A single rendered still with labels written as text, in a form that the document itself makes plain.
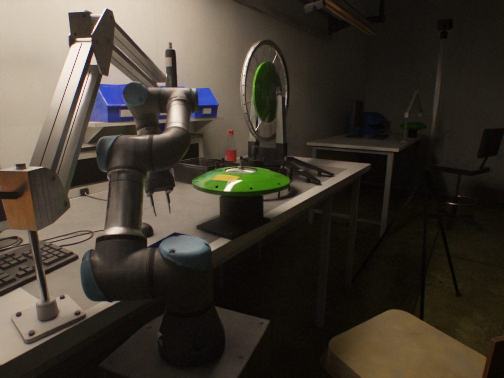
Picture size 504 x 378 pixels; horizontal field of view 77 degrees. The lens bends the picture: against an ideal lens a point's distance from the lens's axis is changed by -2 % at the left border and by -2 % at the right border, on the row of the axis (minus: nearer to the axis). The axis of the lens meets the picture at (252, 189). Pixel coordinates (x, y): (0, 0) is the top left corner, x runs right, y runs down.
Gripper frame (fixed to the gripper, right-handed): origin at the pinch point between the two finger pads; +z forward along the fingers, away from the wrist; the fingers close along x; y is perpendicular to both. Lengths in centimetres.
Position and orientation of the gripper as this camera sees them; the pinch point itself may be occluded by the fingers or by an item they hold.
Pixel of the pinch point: (163, 214)
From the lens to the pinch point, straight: 91.1
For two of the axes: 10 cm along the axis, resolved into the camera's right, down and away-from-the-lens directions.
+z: 2.4, 9.6, -1.6
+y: 4.6, -2.6, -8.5
